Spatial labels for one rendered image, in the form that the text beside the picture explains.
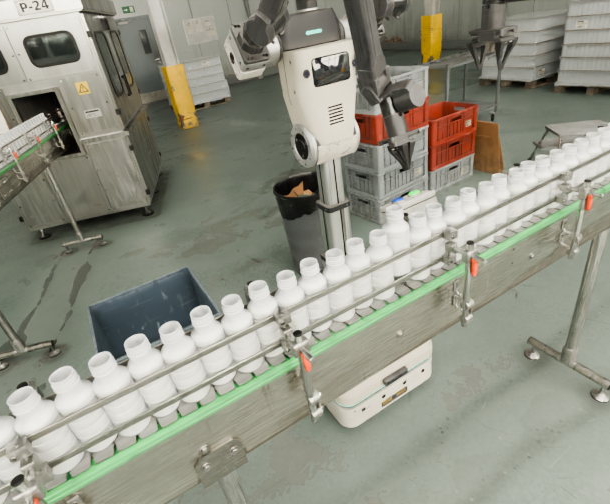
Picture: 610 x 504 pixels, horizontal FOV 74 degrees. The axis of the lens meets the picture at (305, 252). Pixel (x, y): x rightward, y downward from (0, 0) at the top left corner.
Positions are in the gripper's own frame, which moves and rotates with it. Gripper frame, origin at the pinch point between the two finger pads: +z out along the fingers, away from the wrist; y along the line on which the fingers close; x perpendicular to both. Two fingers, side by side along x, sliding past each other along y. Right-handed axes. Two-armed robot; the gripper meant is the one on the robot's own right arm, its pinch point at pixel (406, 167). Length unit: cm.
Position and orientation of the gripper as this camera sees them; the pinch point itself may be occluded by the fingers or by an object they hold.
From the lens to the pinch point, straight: 119.3
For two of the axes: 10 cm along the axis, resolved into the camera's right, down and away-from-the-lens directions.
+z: 3.1, 9.2, 2.3
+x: -4.3, -0.7, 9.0
